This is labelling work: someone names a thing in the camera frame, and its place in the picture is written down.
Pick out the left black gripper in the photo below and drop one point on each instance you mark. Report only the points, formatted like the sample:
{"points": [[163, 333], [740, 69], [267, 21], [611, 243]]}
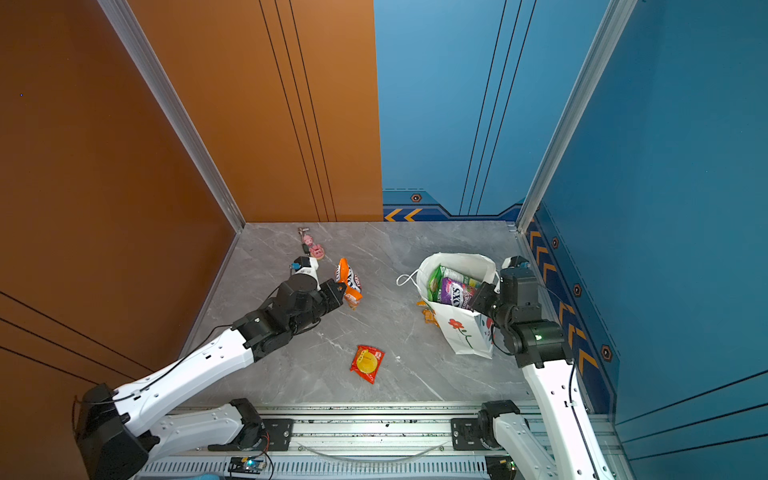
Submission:
{"points": [[328, 290]]}

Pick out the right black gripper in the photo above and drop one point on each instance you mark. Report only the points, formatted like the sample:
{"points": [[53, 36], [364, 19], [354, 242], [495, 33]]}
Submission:
{"points": [[478, 302]]}

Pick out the orange snack bag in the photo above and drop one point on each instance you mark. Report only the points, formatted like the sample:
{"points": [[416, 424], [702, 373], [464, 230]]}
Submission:
{"points": [[345, 274]]}

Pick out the white floral paper bag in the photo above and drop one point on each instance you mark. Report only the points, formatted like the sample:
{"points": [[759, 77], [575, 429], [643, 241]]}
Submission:
{"points": [[466, 331]]}

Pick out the purple white snack bag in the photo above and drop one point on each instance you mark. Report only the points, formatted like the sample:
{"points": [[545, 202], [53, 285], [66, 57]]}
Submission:
{"points": [[456, 293]]}

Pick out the green twin snack pack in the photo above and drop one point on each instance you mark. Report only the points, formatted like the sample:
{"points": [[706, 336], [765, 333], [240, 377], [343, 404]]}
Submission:
{"points": [[434, 281]]}

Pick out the small orange snack packet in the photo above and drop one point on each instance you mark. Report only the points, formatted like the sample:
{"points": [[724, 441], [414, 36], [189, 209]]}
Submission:
{"points": [[428, 313]]}

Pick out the red yellow snack packet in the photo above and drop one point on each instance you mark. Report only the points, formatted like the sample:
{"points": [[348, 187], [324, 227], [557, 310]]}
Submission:
{"points": [[366, 362]]}

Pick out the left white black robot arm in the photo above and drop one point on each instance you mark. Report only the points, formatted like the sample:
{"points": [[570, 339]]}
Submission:
{"points": [[120, 430]]}

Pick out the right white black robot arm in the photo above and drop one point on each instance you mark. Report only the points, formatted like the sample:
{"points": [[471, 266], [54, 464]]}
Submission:
{"points": [[545, 358]]}

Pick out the green circuit board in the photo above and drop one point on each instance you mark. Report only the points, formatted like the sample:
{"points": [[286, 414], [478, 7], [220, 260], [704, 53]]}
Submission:
{"points": [[251, 465]]}

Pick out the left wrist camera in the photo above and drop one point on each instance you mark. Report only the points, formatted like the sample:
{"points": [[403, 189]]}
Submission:
{"points": [[305, 265]]}

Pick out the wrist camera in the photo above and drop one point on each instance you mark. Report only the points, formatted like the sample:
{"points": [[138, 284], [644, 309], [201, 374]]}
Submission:
{"points": [[305, 265], [517, 261]]}

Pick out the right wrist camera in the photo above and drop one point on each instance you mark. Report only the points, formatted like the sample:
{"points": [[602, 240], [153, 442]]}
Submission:
{"points": [[517, 261]]}

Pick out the pink keychain toy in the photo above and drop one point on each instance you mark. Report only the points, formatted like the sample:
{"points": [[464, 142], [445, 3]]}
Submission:
{"points": [[309, 245]]}

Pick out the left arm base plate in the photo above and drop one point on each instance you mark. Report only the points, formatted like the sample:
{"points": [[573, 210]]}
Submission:
{"points": [[270, 435]]}

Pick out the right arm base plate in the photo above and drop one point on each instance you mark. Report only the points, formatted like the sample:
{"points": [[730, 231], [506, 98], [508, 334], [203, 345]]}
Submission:
{"points": [[467, 435]]}

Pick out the aluminium mounting rail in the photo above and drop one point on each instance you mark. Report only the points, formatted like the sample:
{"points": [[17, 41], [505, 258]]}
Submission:
{"points": [[411, 440]]}

